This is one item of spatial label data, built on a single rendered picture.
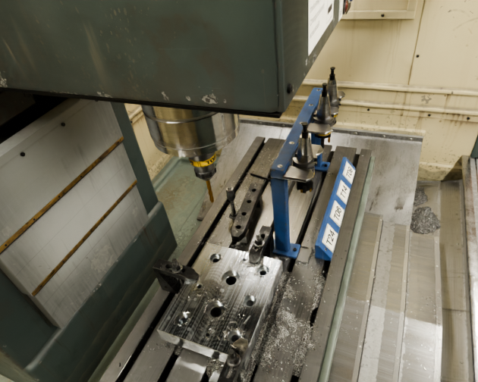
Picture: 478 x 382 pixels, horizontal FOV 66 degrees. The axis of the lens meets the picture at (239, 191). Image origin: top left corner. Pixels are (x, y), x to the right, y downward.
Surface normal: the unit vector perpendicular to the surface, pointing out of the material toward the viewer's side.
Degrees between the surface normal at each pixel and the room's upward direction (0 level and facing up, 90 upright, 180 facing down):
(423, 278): 8
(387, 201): 24
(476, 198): 0
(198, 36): 90
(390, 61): 90
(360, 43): 90
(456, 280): 17
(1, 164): 91
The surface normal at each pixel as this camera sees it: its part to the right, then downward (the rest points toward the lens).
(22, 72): -0.37, 0.64
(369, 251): -0.07, -0.83
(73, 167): 0.93, 0.15
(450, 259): -0.38, -0.77
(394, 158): -0.26, -0.42
